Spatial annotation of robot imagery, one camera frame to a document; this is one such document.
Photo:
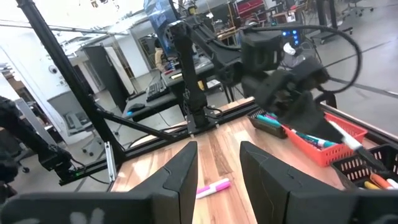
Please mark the blue highlighter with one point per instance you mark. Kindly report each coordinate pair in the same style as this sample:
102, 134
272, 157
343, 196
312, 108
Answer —
267, 120

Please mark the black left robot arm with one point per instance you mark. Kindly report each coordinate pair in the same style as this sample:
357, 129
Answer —
192, 77

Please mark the black clamp loop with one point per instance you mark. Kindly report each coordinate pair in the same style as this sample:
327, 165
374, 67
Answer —
326, 98

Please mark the person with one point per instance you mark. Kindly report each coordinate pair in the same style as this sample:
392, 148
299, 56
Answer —
160, 59

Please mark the large blue screen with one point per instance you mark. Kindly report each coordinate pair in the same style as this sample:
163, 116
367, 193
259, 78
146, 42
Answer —
158, 18

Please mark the silver aluminium bracket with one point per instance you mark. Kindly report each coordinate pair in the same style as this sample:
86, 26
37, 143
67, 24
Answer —
110, 161

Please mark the black computer tower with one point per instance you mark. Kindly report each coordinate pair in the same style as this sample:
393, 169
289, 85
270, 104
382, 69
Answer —
290, 37

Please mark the purple-capped white marker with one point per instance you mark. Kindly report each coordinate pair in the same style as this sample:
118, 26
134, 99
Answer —
392, 183

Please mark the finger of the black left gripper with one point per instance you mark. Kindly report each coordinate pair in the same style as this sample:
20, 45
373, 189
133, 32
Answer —
321, 121
295, 116

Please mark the black partition panel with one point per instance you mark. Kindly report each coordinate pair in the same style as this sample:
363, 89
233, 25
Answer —
102, 74

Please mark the black computer mouse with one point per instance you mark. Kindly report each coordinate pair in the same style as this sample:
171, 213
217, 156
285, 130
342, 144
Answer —
136, 107

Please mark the black keyboard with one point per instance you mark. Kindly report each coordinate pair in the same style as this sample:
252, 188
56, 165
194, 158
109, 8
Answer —
157, 90

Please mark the black desk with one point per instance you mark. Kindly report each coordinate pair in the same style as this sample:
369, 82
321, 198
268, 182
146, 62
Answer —
155, 102

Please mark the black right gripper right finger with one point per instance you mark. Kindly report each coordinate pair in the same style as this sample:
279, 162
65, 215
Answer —
267, 180

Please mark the orange plastic basket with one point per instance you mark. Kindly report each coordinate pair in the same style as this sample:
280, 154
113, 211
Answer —
329, 154

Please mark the chunky teal Expo marker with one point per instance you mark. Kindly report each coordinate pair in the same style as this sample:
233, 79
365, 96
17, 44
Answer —
317, 141

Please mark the black metal post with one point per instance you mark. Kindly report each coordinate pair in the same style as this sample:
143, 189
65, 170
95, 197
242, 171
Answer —
62, 62

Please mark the thin black-capped marker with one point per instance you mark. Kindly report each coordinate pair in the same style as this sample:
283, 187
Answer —
351, 141

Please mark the black plastic basket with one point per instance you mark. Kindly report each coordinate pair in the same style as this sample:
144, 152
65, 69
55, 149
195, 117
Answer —
351, 168
267, 129

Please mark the thin orange marker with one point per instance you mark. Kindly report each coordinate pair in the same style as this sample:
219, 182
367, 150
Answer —
381, 181

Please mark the thin yellow marker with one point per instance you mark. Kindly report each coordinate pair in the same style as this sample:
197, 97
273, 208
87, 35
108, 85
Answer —
371, 185

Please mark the thin pink marker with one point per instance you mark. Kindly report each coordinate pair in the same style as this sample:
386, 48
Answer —
200, 193
224, 184

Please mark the grey office chair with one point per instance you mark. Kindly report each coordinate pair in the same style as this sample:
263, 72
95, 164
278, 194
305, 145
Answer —
81, 127

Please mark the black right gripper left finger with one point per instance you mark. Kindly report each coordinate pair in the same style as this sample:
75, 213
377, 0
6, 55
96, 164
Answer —
180, 174

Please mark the pink highlighter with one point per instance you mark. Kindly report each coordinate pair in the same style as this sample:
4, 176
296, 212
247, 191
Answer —
272, 115

